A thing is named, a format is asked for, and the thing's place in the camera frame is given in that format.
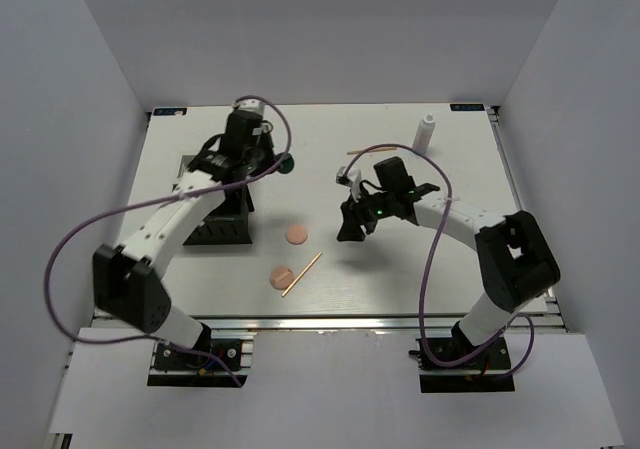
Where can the green round compact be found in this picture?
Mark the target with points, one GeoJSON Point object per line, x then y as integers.
{"type": "Point", "coordinates": [287, 165]}

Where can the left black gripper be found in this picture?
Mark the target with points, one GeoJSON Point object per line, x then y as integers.
{"type": "Point", "coordinates": [264, 139]}

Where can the right blue table label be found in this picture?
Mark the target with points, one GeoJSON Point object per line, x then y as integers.
{"type": "Point", "coordinates": [467, 107]}

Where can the wooden stick near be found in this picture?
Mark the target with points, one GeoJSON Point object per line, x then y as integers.
{"type": "Point", "coordinates": [302, 273]}

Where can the wooden stick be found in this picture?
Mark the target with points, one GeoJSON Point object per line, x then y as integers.
{"type": "Point", "coordinates": [376, 149]}
{"type": "Point", "coordinates": [302, 273]}

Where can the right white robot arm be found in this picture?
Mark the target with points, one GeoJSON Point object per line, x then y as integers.
{"type": "Point", "coordinates": [515, 261]}

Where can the wooden stick far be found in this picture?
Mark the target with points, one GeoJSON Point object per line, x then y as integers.
{"type": "Point", "coordinates": [376, 149]}

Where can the white mesh organizer box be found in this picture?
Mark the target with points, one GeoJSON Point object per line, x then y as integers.
{"type": "Point", "coordinates": [185, 160]}

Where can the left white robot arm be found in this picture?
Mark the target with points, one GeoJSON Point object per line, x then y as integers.
{"type": "Point", "coordinates": [210, 204]}

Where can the black mesh organizer box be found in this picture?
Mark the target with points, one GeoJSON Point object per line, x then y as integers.
{"type": "Point", "coordinates": [228, 224]}

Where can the blue table label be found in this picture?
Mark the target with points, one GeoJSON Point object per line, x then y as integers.
{"type": "Point", "coordinates": [169, 112]}
{"type": "Point", "coordinates": [467, 107]}

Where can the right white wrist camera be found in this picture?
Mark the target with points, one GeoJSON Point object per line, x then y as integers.
{"type": "Point", "coordinates": [351, 178]}

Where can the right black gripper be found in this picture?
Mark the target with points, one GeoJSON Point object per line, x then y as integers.
{"type": "Point", "coordinates": [353, 217]}

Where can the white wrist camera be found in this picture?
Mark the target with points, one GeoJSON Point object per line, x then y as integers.
{"type": "Point", "coordinates": [351, 178]}
{"type": "Point", "coordinates": [251, 105]}

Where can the white pink blue bottle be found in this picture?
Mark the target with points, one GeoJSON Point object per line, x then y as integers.
{"type": "Point", "coordinates": [424, 133]}

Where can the left blue table label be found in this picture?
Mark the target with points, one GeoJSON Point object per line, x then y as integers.
{"type": "Point", "coordinates": [169, 112]}

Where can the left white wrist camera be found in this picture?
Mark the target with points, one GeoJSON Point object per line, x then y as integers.
{"type": "Point", "coordinates": [251, 105]}

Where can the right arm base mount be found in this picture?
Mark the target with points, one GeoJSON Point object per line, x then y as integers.
{"type": "Point", "coordinates": [487, 373]}

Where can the pink round puff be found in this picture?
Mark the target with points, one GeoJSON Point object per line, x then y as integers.
{"type": "Point", "coordinates": [296, 234]}
{"type": "Point", "coordinates": [281, 277]}

